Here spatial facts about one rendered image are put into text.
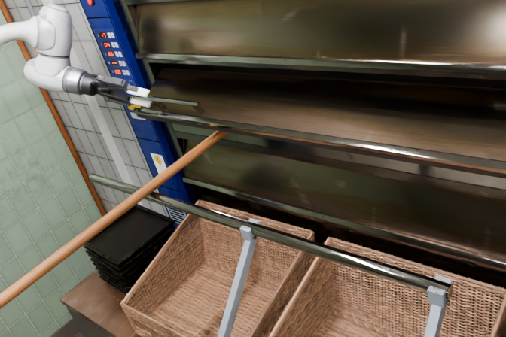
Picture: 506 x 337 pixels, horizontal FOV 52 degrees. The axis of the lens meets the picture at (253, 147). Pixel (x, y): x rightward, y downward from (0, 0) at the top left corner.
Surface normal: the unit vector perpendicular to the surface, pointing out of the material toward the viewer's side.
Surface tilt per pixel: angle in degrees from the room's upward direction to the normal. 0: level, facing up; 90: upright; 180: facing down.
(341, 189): 70
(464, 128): 30
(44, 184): 90
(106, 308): 0
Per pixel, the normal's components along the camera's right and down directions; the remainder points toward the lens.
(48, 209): 0.75, 0.14
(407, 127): -0.53, -0.47
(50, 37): 0.41, 0.41
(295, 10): -0.67, 0.19
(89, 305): -0.25, -0.85
